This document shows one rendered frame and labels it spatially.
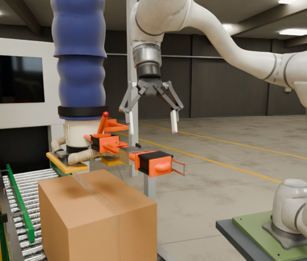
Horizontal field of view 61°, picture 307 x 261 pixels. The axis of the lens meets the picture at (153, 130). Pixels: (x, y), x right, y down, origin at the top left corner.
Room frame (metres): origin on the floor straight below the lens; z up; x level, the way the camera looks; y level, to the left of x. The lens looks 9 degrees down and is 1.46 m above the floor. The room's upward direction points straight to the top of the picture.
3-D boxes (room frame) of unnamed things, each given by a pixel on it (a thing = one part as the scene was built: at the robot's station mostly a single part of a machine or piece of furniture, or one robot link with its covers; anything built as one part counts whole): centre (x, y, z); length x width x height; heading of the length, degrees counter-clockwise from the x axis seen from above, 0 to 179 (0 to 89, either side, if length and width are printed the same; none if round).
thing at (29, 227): (2.07, 1.19, 0.60); 1.60 x 0.11 x 0.09; 33
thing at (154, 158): (0.74, 0.00, 1.24); 0.08 x 0.07 x 0.05; 34
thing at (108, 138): (1.03, 0.19, 1.24); 0.10 x 0.08 x 0.06; 124
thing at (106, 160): (1.29, 0.26, 1.14); 0.34 x 0.10 x 0.05; 34
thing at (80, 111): (1.24, 0.33, 1.36); 0.23 x 0.23 x 0.04
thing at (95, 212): (1.25, 0.31, 0.75); 0.60 x 0.40 x 0.40; 34
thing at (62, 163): (1.19, 0.41, 1.14); 0.34 x 0.10 x 0.05; 34
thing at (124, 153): (0.86, 0.07, 1.24); 0.07 x 0.07 x 0.04; 34
